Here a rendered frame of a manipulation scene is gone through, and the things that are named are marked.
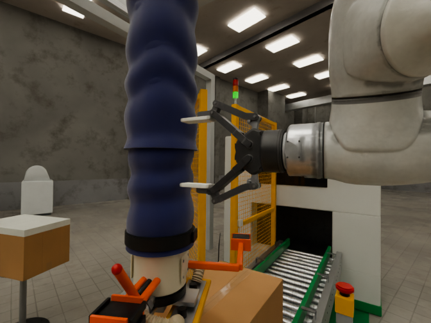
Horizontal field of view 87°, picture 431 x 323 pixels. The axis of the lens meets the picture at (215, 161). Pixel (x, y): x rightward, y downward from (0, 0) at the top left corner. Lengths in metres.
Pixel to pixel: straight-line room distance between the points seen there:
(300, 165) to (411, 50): 0.18
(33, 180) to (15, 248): 5.89
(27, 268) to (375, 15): 2.49
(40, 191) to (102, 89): 4.63
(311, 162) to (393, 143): 0.10
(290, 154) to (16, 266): 2.38
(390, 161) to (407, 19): 0.15
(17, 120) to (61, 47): 3.05
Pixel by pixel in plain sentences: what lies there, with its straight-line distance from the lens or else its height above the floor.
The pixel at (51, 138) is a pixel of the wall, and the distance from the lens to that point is 9.92.
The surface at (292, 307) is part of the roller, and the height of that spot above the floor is 0.54.
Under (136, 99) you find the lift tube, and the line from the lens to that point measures 0.73.
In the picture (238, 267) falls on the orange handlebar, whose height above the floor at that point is 1.21.
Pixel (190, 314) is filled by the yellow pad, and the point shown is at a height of 1.10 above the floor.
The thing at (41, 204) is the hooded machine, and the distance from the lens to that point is 8.33.
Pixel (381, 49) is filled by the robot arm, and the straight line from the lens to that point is 0.31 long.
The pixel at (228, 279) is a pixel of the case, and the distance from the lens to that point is 1.35.
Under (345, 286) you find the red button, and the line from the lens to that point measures 1.23.
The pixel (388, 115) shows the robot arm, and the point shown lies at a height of 1.62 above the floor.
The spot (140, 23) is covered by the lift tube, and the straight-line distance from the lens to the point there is 0.79.
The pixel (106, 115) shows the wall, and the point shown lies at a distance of 10.41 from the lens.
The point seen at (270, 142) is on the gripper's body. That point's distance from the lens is 0.38.
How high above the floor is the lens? 1.55
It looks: 1 degrees up
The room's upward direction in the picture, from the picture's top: 1 degrees clockwise
